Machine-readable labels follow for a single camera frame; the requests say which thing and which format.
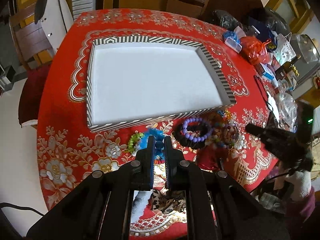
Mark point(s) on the blue tissue pack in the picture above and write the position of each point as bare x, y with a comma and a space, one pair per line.
231, 40

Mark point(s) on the blue medicine box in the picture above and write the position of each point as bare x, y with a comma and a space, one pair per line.
268, 74

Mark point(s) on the leopard print bow scrunchie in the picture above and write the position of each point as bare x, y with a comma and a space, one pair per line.
168, 202

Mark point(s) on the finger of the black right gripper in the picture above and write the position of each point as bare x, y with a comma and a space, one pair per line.
277, 141

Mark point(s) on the wooden chair with coat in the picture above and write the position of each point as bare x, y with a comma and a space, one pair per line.
29, 39

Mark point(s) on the red floral tablecloth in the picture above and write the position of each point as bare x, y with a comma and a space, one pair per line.
67, 151

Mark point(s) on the red plastic bag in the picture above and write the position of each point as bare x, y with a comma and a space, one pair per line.
255, 50

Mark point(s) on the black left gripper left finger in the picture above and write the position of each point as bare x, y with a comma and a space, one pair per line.
118, 191

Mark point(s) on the dark blue cap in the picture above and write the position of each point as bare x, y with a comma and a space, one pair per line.
265, 34

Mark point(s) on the red velvet bow clip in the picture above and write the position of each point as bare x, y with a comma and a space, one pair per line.
211, 158

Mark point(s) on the dark red seat cushion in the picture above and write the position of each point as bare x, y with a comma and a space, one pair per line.
31, 95

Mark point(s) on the white fluffy scrunchie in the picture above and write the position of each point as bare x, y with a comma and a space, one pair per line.
140, 202

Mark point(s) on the striped white jewelry tray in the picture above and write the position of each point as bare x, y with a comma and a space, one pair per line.
138, 80

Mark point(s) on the wooden chair behind table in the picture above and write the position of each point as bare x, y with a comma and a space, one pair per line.
190, 8

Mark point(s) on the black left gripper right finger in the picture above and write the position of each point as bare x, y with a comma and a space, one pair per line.
183, 175

